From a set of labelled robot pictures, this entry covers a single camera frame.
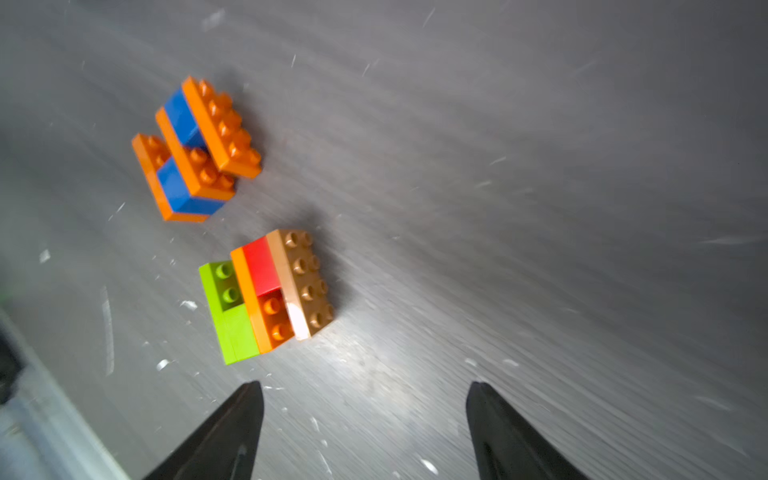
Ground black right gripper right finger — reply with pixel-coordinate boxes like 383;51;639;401
466;381;587;480

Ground orange 2x3 lego brick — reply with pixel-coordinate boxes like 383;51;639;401
155;107;235;201

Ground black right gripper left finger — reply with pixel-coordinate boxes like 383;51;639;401
147;381;264;479

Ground blue 2x2 lego brick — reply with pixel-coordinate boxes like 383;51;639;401
164;88;207;150

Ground orange 2x4 lego brick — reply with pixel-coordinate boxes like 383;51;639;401
182;77;262;179
231;246;294;354

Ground red 2x2 lego brick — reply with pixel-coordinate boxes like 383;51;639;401
242;237;281;297

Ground green 2x4 lego brick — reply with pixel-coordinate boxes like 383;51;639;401
199;261;260;365

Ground tan 2x4 lego brick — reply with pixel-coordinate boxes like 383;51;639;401
266;229;335;341

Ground small orange lego brick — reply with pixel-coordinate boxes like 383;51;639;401
131;133;208;223

